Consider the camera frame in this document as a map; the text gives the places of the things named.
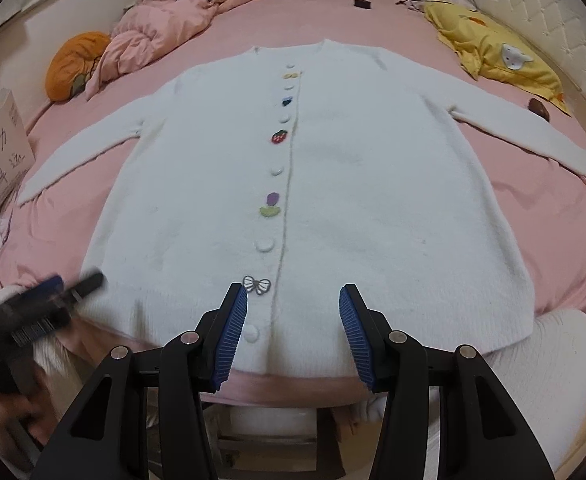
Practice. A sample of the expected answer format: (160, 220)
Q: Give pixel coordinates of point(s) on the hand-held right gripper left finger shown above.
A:
(230, 330)

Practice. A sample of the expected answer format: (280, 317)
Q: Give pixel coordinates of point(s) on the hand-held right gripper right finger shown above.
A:
(355, 335)

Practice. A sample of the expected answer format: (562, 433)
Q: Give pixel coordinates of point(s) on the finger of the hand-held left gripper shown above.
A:
(89, 284)
(48, 285)

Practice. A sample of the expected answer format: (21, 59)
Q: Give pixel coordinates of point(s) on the white fluffy cardigan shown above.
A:
(373, 210)

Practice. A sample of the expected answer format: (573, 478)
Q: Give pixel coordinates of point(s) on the person's white ribbed sweater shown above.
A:
(58, 370)

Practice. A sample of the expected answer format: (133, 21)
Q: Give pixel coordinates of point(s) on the wooden stool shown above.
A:
(323, 440)

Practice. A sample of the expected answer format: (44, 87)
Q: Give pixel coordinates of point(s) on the person's white pants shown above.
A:
(563, 370)

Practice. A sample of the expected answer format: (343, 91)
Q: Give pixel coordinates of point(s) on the orange pumpkin pillow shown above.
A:
(68, 65)

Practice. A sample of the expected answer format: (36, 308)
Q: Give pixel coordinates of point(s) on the pink bed sheet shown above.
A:
(538, 200)

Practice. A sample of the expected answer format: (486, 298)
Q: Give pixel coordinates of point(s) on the pink duvet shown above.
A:
(163, 20)

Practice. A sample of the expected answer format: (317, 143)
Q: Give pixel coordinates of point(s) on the small brown object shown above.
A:
(539, 109)

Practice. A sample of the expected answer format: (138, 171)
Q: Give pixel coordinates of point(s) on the yellow printed pillow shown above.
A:
(478, 45)

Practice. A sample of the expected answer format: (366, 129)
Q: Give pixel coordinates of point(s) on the small black object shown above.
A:
(362, 3)

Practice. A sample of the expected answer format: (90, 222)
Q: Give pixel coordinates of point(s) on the white padded headboard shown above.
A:
(548, 25)

